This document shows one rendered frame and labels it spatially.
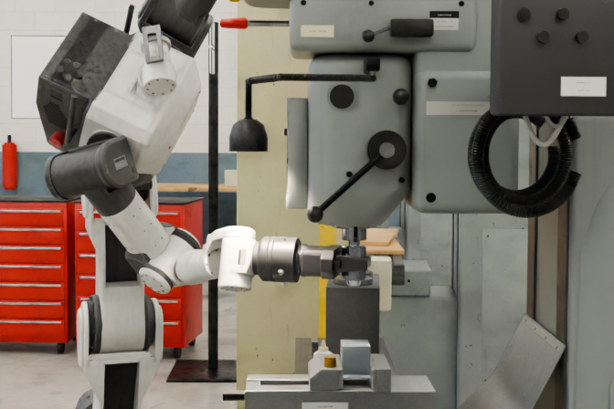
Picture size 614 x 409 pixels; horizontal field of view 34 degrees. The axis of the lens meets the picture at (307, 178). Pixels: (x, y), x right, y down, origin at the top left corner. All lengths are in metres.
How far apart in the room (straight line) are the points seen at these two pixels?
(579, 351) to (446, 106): 0.49
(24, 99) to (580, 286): 9.81
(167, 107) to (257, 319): 1.70
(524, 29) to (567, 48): 0.07
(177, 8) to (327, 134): 0.60
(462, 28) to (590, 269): 0.48
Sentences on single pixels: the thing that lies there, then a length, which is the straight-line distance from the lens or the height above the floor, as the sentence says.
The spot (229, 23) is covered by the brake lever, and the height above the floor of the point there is 1.70.
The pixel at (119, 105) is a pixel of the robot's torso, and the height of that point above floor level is 1.54.
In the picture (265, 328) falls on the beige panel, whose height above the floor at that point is 0.76.
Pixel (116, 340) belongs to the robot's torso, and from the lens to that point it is 2.48.
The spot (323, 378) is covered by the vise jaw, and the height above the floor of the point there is 1.04.
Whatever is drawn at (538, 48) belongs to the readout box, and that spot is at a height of 1.62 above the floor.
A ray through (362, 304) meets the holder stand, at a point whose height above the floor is 1.10.
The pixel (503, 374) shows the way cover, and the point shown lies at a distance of 2.12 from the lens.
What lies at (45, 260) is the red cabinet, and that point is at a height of 0.62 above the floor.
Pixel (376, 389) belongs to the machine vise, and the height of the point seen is 1.02.
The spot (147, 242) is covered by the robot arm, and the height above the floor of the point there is 1.25.
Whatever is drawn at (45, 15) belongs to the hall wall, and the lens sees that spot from 11.32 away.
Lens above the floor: 1.50
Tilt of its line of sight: 3 degrees down
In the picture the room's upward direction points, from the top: straight up
